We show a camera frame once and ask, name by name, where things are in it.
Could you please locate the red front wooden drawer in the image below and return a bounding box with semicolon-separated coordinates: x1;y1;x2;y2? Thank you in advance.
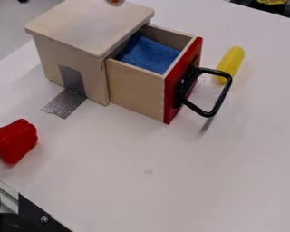
103;23;235;125

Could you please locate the blue cloth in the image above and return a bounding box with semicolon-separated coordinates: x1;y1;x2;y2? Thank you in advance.
115;32;183;75

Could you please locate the grey tape strip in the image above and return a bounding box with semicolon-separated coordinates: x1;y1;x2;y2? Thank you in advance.
39;63;90;120

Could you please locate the yellow toy corn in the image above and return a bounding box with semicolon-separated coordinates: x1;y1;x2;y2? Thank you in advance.
215;45;247;85

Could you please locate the wooden cabinet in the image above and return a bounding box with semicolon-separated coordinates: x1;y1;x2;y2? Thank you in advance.
24;0;157;107

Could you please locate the small orange white toy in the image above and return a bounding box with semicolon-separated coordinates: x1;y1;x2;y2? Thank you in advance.
104;0;127;7

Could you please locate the red toy pepper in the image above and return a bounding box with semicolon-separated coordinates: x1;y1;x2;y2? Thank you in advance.
0;118;40;165

